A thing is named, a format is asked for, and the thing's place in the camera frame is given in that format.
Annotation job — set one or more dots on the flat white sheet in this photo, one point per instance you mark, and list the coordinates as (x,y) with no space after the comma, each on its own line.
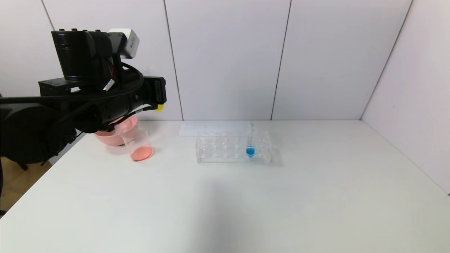
(191,129)

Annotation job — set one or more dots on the pink plastic bowl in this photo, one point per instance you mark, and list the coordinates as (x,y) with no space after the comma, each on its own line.
(112,138)

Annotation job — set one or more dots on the test tube with yellow pigment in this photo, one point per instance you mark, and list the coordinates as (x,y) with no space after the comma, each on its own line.
(160,108)

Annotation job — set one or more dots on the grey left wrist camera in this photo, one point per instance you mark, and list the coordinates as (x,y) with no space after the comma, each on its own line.
(127,42)

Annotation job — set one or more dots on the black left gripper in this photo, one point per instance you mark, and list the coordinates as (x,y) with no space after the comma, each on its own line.
(157,90)

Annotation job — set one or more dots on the test tube with blue pigment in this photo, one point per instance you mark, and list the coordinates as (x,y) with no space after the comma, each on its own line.
(250,151)

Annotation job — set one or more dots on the clear glass beaker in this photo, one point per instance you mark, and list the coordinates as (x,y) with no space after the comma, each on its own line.
(140,149)

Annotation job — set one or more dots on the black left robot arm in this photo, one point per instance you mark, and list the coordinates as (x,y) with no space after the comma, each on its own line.
(77,56)

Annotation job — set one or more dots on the clear acrylic test tube rack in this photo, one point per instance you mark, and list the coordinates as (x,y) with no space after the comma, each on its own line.
(218,151)

